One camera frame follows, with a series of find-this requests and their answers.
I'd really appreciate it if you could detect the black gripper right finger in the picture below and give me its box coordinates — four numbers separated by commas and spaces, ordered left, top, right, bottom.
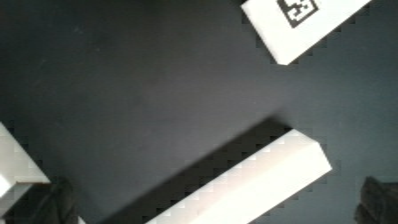
353, 177, 398, 224

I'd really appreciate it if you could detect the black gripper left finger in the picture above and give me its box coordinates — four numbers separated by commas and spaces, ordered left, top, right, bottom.
3, 178, 77, 224

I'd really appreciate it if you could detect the white cabinet door panel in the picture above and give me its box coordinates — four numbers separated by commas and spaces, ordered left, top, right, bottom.
241, 0, 371, 65

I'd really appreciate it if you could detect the white cabinet top block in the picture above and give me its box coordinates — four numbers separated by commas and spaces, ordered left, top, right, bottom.
0, 122, 51, 198

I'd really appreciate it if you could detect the white front fence bar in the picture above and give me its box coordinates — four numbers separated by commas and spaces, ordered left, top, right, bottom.
145, 129, 331, 224

